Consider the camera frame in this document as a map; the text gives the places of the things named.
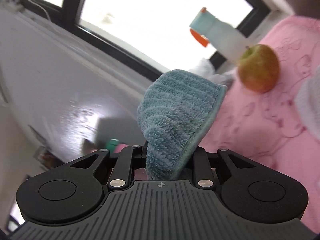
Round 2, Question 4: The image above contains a pink water bottle green strap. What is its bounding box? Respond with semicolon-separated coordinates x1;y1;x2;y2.
105;138;131;154

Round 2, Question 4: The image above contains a teal microfibre cloth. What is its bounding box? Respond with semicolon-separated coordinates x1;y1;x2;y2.
137;69;227;180

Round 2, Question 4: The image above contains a pink printed table cloth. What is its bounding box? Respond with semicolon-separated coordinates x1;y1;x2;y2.
200;16;319;232

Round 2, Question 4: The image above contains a clear plastic bag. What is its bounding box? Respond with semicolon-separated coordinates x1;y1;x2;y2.
189;59;235;90

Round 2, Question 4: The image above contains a red yellow apple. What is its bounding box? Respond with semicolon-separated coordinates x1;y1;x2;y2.
237;44;280;93

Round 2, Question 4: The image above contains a white paper towel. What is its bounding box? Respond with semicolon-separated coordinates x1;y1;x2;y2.
294;66;320;140

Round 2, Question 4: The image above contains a frosted bottle teal cap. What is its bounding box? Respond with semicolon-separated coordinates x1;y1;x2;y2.
189;8;252;64

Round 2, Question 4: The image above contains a black window frame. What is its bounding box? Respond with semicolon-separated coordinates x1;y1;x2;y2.
11;0;271;80

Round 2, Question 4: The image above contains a white hanging cord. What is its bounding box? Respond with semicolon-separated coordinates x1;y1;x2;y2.
19;0;53;23

